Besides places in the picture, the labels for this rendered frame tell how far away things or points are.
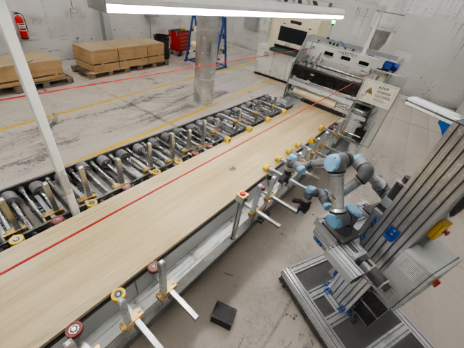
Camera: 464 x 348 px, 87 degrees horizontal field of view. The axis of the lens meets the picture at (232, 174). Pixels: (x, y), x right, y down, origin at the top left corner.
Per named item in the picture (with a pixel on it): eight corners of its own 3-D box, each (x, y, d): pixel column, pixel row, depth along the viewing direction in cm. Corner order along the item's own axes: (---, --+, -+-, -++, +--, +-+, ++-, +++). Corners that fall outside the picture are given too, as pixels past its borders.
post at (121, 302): (136, 335, 153) (126, 300, 123) (130, 340, 150) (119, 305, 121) (132, 331, 154) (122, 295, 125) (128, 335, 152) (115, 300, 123)
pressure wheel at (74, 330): (66, 341, 133) (60, 333, 126) (78, 326, 139) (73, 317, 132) (79, 347, 131) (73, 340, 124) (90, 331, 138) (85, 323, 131)
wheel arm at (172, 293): (199, 317, 152) (199, 315, 150) (195, 322, 150) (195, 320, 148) (155, 272, 171) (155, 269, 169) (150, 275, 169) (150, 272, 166)
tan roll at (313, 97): (365, 119, 399) (369, 112, 391) (363, 121, 391) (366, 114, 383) (289, 90, 461) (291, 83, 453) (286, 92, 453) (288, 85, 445)
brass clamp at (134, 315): (145, 316, 147) (144, 313, 144) (124, 335, 138) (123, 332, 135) (139, 308, 150) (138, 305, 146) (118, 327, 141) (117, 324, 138)
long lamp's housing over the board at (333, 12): (343, 18, 239) (346, 9, 235) (105, 13, 81) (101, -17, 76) (332, 16, 245) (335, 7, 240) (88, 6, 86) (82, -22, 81)
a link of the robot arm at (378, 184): (383, 201, 214) (354, 170, 188) (374, 190, 226) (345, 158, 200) (396, 194, 210) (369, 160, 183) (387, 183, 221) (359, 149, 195)
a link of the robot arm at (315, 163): (360, 148, 172) (310, 157, 216) (349, 150, 168) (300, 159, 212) (362, 164, 172) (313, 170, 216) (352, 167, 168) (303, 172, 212)
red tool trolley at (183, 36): (190, 54, 950) (190, 30, 900) (178, 56, 894) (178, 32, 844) (180, 51, 963) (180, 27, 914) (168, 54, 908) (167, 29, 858)
